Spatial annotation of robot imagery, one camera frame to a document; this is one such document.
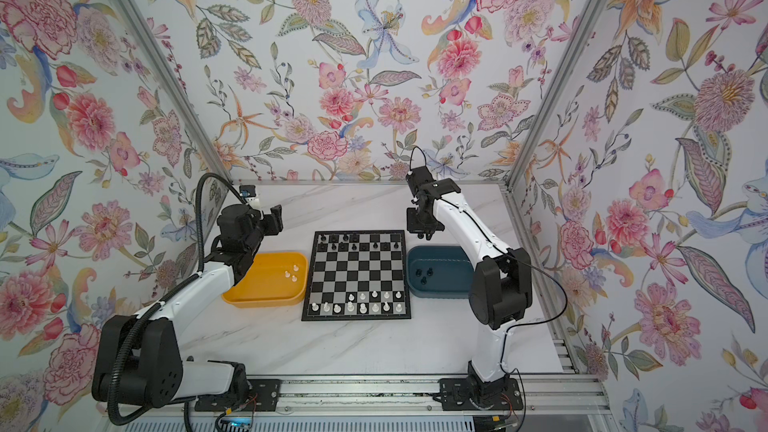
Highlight black corrugated cable hose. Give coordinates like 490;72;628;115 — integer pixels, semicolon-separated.
106;172;250;427

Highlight black white chess board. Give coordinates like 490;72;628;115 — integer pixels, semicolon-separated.
301;230;412;322

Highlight black chess pieces on board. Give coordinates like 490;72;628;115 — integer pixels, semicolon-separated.
313;231;402;252

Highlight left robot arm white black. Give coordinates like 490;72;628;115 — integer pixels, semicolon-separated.
91;204;284;410

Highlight dark teal plastic tray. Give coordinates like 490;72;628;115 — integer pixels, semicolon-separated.
406;245;474;300

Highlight white chess pieces on board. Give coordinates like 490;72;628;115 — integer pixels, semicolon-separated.
304;291;410;317

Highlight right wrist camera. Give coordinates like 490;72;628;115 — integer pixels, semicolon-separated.
406;166;434;196

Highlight left aluminium corner post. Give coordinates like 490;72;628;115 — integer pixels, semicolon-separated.
113;0;231;180

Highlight right aluminium corner post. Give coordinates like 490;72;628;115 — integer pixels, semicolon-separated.
505;0;608;192

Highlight black chess pieces in tray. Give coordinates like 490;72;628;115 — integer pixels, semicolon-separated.
414;267;435;286

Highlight yellow plastic tray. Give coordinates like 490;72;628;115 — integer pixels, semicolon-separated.
222;252;309;308

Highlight white chess pieces in tray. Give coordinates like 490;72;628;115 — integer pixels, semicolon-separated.
284;265;300;282

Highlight aluminium corner post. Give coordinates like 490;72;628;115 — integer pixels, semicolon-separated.
505;0;608;192
113;0;231;180

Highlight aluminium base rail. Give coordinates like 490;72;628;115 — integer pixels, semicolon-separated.
98;374;613;418

